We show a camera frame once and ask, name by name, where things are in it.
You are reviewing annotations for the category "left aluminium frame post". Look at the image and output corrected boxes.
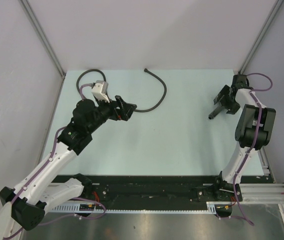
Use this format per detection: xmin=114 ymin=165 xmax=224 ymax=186
xmin=18 ymin=0 xmax=66 ymax=79

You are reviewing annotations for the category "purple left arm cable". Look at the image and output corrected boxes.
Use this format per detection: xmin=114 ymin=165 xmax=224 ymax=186
xmin=9 ymin=83 xmax=94 ymax=226

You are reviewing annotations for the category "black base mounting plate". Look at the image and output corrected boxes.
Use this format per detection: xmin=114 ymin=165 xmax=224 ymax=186
xmin=49 ymin=174 xmax=244 ymax=211

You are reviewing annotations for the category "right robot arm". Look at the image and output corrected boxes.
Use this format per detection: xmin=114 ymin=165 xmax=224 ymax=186
xmin=208 ymin=73 xmax=276 ymax=201

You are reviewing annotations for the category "aluminium frame post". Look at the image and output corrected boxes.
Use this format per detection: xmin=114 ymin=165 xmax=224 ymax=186
xmin=237 ymin=0 xmax=284 ymax=74
xmin=18 ymin=0 xmax=66 ymax=79

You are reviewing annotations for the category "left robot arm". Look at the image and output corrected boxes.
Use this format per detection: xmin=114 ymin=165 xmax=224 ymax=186
xmin=0 ymin=95 xmax=137 ymax=231

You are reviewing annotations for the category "slotted cable duct rail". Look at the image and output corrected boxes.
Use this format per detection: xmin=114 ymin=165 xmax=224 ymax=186
xmin=49 ymin=201 xmax=232 ymax=215

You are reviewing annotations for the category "grey shower head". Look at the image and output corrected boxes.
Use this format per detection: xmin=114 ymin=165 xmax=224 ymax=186
xmin=208 ymin=105 xmax=225 ymax=120

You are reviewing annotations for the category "right aluminium frame post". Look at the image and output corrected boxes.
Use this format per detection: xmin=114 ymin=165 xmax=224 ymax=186
xmin=237 ymin=0 xmax=284 ymax=74

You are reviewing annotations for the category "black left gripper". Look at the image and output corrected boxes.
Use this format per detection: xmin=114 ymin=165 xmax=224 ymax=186
xmin=87 ymin=94 xmax=136 ymax=134

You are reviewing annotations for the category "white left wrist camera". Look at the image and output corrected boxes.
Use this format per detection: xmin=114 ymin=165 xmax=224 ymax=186
xmin=91 ymin=80 xmax=110 ymax=103

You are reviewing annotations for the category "dark grey flexible hose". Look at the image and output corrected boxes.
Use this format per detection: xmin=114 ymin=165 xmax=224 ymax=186
xmin=76 ymin=68 xmax=168 ymax=113

